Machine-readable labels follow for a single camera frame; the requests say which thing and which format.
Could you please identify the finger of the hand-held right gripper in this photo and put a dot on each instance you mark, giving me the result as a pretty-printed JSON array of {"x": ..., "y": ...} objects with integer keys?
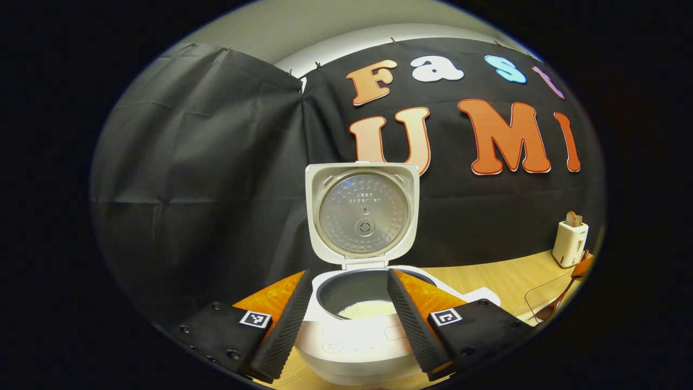
[{"x": 583, "y": 267}]

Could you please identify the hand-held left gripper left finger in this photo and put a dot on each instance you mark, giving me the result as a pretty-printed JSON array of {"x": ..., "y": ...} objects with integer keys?
[{"x": 281, "y": 330}]

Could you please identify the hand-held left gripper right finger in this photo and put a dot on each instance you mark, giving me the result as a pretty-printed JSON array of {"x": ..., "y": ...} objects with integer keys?
[{"x": 411, "y": 325}]

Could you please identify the white rice layer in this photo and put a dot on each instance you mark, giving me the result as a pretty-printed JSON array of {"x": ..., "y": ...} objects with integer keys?
[{"x": 368, "y": 310}]

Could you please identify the white rice cooker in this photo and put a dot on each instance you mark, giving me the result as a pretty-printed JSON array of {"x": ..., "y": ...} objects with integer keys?
[{"x": 352, "y": 346}]

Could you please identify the white toaster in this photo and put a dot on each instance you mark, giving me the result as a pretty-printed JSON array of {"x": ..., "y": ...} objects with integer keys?
[{"x": 568, "y": 246}]

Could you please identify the clear plastic container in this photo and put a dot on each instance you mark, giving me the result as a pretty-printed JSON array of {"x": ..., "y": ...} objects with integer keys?
[{"x": 536, "y": 292}]

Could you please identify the black backdrop cloth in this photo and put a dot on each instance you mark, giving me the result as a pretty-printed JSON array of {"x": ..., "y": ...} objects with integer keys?
[{"x": 189, "y": 189}]

